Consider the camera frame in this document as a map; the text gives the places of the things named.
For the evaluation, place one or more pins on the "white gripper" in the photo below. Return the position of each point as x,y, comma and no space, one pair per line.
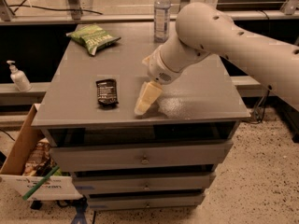
158,68

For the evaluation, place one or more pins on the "black rxbar chocolate wrapper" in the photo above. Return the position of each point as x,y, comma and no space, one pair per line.
107,92

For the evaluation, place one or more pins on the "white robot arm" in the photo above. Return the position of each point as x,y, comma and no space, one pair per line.
202,30

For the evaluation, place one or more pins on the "clear plastic water bottle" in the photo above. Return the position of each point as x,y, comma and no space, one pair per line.
161,20

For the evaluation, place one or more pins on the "white pump soap bottle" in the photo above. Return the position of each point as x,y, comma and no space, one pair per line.
18,77

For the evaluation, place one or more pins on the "grey drawer cabinet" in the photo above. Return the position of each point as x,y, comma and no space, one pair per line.
119,160

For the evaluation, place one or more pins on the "green chip bag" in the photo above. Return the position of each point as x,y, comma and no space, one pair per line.
93,38

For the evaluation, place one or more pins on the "blue clamp under cabinet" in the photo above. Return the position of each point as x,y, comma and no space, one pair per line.
80,206

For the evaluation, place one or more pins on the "cardboard box with snacks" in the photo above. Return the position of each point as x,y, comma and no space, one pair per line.
29,161

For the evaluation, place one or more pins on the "green stick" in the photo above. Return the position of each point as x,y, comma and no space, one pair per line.
32,190

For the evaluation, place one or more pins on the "grey metal rail frame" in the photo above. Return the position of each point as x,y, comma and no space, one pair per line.
251,15

